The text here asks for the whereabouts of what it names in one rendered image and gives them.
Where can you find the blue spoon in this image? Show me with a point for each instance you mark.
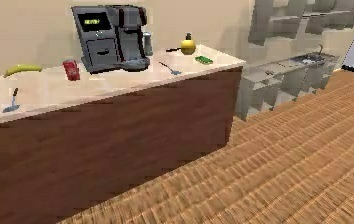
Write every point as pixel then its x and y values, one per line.
pixel 170 68

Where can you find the green sponge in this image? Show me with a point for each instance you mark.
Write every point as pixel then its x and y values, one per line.
pixel 203 59

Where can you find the black knife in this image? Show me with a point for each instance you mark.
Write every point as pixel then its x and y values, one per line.
pixel 173 50

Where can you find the yellow soap bottle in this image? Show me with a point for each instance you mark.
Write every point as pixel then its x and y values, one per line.
pixel 188 46

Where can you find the brown counter with pale top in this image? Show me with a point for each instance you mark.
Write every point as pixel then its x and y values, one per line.
pixel 111 133

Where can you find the grey salt shaker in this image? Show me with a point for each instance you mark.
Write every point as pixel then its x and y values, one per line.
pixel 147 43

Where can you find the grey coffee machine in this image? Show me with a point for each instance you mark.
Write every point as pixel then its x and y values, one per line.
pixel 109 36

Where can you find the grey kitchen counter with sink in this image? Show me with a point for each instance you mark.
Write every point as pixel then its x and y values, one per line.
pixel 278 83

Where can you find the red can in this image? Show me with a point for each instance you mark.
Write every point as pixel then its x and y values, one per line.
pixel 72 70

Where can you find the dark sink tap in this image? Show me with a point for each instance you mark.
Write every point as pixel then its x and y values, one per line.
pixel 319 49

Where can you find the yellow banana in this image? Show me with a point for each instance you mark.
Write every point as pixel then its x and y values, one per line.
pixel 21 69

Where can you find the grey wall cupboards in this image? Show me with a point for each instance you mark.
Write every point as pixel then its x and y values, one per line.
pixel 301 18

